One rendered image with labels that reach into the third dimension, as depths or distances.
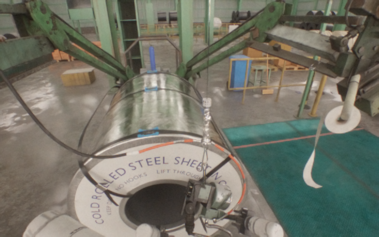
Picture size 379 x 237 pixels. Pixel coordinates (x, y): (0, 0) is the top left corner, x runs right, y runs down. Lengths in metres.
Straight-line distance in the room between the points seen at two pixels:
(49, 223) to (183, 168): 0.70
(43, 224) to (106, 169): 0.54
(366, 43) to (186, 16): 4.70
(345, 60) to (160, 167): 1.07
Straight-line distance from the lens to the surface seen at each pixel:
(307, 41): 1.24
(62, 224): 0.62
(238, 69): 5.26
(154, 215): 1.64
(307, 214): 2.57
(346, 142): 4.14
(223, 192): 1.13
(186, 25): 5.45
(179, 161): 1.07
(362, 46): 1.14
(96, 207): 1.37
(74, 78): 7.19
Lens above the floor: 1.89
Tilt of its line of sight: 29 degrees down
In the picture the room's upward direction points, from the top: 1 degrees counter-clockwise
